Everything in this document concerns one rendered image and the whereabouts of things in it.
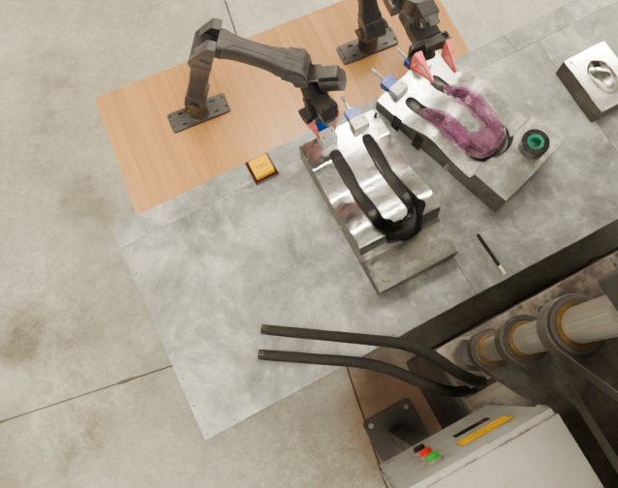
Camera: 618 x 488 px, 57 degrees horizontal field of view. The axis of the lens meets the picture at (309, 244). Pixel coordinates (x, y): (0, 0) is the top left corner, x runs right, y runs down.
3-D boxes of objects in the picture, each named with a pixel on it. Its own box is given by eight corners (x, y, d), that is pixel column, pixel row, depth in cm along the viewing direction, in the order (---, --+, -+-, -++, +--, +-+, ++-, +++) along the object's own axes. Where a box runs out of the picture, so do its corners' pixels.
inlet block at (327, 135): (301, 113, 173) (301, 106, 168) (316, 106, 173) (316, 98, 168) (323, 149, 171) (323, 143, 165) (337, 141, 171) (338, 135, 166)
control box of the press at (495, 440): (353, 427, 234) (387, 477, 92) (417, 391, 237) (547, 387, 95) (379, 477, 229) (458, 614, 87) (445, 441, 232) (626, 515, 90)
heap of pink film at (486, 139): (412, 116, 175) (416, 104, 168) (450, 79, 178) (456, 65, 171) (476, 171, 170) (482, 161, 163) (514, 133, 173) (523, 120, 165)
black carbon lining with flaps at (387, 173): (325, 156, 172) (325, 142, 163) (372, 133, 173) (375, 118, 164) (383, 255, 164) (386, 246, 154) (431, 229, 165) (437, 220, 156)
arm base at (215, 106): (227, 99, 177) (219, 80, 179) (167, 123, 176) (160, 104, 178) (231, 110, 185) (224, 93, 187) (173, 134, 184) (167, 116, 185)
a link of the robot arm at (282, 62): (314, 48, 147) (197, 12, 140) (308, 79, 145) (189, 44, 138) (302, 72, 158) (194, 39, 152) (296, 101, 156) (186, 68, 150)
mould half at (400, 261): (300, 158, 180) (297, 138, 167) (372, 122, 182) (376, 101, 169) (378, 296, 167) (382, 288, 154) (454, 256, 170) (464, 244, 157)
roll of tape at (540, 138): (511, 146, 166) (515, 141, 163) (530, 129, 167) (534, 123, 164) (533, 165, 165) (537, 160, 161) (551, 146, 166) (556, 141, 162)
